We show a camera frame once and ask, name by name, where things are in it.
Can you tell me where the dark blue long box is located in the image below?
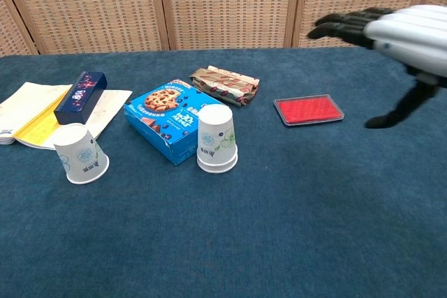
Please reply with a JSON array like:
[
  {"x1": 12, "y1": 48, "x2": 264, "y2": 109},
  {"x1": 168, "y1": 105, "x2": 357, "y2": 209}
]
[{"x1": 53, "y1": 70, "x2": 108, "y2": 126}]

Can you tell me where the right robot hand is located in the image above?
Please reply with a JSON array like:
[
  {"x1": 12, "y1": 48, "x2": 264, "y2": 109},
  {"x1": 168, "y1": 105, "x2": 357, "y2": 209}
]
[{"x1": 306, "y1": 4, "x2": 447, "y2": 130}]

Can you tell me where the brown red snack wrapper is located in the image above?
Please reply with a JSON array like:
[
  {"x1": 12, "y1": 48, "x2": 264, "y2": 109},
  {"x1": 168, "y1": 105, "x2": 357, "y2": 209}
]
[{"x1": 189, "y1": 64, "x2": 261, "y2": 108}]

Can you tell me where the red ink pad case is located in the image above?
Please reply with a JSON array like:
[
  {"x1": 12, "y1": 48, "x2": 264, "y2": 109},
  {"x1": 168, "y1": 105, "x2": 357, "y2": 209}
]
[{"x1": 272, "y1": 94, "x2": 345, "y2": 128}]

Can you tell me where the blue cookie box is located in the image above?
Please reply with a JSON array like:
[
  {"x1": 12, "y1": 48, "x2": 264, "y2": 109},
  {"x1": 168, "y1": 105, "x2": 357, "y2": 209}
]
[{"x1": 123, "y1": 79, "x2": 230, "y2": 167}]

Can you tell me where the woven bamboo folding screen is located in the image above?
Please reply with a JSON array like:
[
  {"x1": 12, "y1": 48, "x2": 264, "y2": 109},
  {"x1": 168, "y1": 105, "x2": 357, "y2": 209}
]
[{"x1": 0, "y1": 0, "x2": 447, "y2": 57}]

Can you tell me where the open yellow white notebook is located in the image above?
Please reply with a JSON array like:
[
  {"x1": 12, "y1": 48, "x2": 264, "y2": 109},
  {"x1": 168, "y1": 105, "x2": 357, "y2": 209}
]
[{"x1": 0, "y1": 81, "x2": 133, "y2": 151}]

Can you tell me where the white paper cup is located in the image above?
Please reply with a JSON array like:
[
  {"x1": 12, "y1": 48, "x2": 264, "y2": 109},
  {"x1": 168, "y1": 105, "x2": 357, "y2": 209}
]
[
  {"x1": 196, "y1": 103, "x2": 239, "y2": 167},
  {"x1": 196, "y1": 154, "x2": 240, "y2": 174},
  {"x1": 52, "y1": 122, "x2": 110, "y2": 186}
]

